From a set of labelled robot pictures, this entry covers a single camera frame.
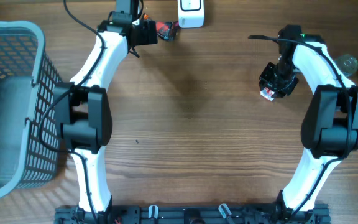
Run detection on red snack packet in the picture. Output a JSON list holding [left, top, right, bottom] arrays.
[[260, 88, 275, 101]]

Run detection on black hex wrench packet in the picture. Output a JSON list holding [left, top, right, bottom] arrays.
[[140, 13, 180, 44]]

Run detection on silver tin can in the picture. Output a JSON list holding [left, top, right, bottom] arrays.
[[334, 54, 358, 77]]

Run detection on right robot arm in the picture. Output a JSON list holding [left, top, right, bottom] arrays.
[[259, 25, 358, 220]]

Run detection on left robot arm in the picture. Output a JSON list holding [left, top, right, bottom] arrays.
[[53, 0, 158, 223]]

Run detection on white barcode scanner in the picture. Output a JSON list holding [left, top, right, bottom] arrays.
[[177, 0, 204, 28]]

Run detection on grey plastic basket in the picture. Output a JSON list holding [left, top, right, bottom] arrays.
[[0, 21, 61, 198]]

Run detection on black right camera cable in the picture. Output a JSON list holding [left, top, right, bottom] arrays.
[[247, 34, 354, 218]]

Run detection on black camera cable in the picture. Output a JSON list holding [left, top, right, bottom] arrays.
[[247, 34, 354, 218], [37, 0, 107, 224]]

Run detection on black left camera cable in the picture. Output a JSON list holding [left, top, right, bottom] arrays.
[[37, 0, 107, 224]]

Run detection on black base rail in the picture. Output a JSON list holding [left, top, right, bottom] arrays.
[[53, 203, 331, 224]]

